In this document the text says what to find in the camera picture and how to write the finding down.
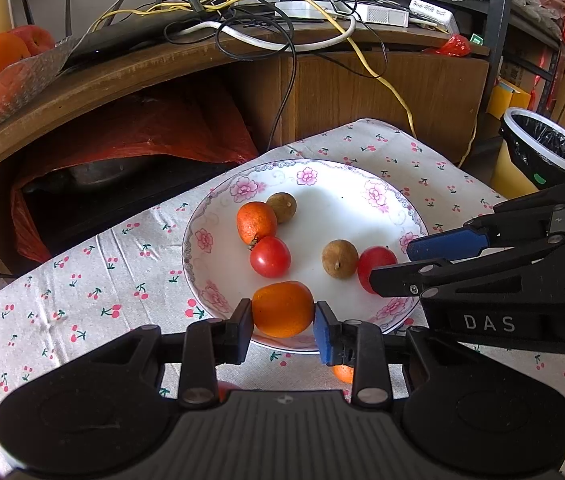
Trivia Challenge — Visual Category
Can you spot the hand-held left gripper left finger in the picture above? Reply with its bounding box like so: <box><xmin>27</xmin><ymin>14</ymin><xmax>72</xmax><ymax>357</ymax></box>
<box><xmin>62</xmin><ymin>300</ymin><xmax>254</xmax><ymax>407</ymax></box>

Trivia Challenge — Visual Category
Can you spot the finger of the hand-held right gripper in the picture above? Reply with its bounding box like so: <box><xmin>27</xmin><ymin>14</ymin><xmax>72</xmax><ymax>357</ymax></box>
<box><xmin>407</xmin><ymin>175</ymin><xmax>565</xmax><ymax>262</ymax></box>
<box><xmin>369</xmin><ymin>232</ymin><xmax>565</xmax><ymax>301</ymax></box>

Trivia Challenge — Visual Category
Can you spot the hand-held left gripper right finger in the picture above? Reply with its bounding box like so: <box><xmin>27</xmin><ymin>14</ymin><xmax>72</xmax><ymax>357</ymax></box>
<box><xmin>313</xmin><ymin>301</ymin><xmax>493</xmax><ymax>408</ymax></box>

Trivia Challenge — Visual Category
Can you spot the red cherry tomato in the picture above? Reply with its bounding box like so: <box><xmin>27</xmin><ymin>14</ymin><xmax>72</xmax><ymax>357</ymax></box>
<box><xmin>249</xmin><ymin>236</ymin><xmax>292</xmax><ymax>278</ymax></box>
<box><xmin>357</xmin><ymin>246</ymin><xmax>398</xmax><ymax>295</ymax></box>

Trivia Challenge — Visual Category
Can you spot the brown longan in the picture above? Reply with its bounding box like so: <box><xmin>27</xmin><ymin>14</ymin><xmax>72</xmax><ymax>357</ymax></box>
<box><xmin>266</xmin><ymin>193</ymin><xmax>297</xmax><ymax>224</ymax></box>
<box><xmin>321</xmin><ymin>239</ymin><xmax>359</xmax><ymax>278</ymax></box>

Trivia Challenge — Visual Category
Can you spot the white floral bowl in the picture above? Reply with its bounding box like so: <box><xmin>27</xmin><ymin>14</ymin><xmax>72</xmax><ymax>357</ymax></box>
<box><xmin>181</xmin><ymin>158</ymin><xmax>429</xmax><ymax>353</ymax></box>

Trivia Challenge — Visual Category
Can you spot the yellow trash bin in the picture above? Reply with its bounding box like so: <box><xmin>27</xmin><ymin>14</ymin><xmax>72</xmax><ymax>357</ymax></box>
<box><xmin>490</xmin><ymin>107</ymin><xmax>565</xmax><ymax>198</ymax></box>

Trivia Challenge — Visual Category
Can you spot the black bin liner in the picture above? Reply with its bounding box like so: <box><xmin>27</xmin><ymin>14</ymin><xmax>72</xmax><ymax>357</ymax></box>
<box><xmin>500</xmin><ymin>108</ymin><xmax>565</xmax><ymax>191</ymax></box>

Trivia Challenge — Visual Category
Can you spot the yellow cardboard box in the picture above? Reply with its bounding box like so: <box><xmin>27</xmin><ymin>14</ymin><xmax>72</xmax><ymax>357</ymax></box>
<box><xmin>487</xmin><ymin>80</ymin><xmax>528</xmax><ymax>118</ymax></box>

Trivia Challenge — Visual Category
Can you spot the cherry print tablecloth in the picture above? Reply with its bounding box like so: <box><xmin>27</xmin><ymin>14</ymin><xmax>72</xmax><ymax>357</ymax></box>
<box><xmin>0</xmin><ymin>118</ymin><xmax>565</xmax><ymax>476</ymax></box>

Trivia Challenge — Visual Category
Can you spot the wooden television cabinet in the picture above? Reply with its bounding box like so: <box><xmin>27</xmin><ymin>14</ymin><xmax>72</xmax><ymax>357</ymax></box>
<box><xmin>0</xmin><ymin>22</ymin><xmax>491</xmax><ymax>276</ymax></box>

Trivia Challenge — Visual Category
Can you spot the small red plastic bag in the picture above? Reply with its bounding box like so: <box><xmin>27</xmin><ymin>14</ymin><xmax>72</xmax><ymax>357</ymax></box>
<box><xmin>423</xmin><ymin>35</ymin><xmax>471</xmax><ymax>57</ymax></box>

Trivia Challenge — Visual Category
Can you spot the metal pot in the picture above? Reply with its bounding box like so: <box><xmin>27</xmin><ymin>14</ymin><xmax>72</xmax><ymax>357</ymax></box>
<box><xmin>22</xmin><ymin>157</ymin><xmax>163</xmax><ymax>196</ymax></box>

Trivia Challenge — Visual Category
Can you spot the large red plastic bag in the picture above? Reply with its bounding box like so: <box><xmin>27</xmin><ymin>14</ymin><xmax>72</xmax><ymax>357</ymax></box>
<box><xmin>10</xmin><ymin>80</ymin><xmax>260</xmax><ymax>266</ymax></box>

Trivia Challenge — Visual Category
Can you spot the white perforated device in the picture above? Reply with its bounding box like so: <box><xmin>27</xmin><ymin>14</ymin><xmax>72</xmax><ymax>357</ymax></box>
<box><xmin>409</xmin><ymin>0</ymin><xmax>460</xmax><ymax>34</ymax></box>

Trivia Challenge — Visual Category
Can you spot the white vented box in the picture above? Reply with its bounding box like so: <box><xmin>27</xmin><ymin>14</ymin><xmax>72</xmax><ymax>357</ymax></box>
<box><xmin>357</xmin><ymin>5</ymin><xmax>410</xmax><ymax>28</ymax></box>

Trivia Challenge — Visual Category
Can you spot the white power strip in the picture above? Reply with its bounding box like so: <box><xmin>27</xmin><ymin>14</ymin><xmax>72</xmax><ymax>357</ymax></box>
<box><xmin>275</xmin><ymin>0</ymin><xmax>358</xmax><ymax>22</ymax></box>

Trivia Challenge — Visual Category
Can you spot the black router with antennas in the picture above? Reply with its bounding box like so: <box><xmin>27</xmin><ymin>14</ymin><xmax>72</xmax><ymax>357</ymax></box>
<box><xmin>17</xmin><ymin>0</ymin><xmax>248</xmax><ymax>68</ymax></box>

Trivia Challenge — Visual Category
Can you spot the glass fruit dish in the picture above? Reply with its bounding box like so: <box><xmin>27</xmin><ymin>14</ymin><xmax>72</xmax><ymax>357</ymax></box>
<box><xmin>0</xmin><ymin>35</ymin><xmax>80</xmax><ymax>148</ymax></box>

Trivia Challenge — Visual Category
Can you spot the red apple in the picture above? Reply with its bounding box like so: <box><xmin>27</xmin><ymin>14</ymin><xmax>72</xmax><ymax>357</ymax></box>
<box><xmin>10</xmin><ymin>25</ymin><xmax>56</xmax><ymax>56</ymax></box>

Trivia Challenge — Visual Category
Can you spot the black cable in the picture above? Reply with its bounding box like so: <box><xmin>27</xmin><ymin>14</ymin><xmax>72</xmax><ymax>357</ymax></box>
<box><xmin>215</xmin><ymin>10</ymin><xmax>298</xmax><ymax>148</ymax></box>

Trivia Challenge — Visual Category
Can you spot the black metal shelf post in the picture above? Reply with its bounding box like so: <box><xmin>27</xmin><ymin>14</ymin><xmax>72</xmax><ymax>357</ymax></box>
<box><xmin>483</xmin><ymin>0</ymin><xmax>516</xmax><ymax>111</ymax></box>

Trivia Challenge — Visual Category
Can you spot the white cable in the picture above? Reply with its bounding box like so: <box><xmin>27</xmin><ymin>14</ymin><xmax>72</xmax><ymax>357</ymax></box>
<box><xmin>170</xmin><ymin>10</ymin><xmax>358</xmax><ymax>52</ymax></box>

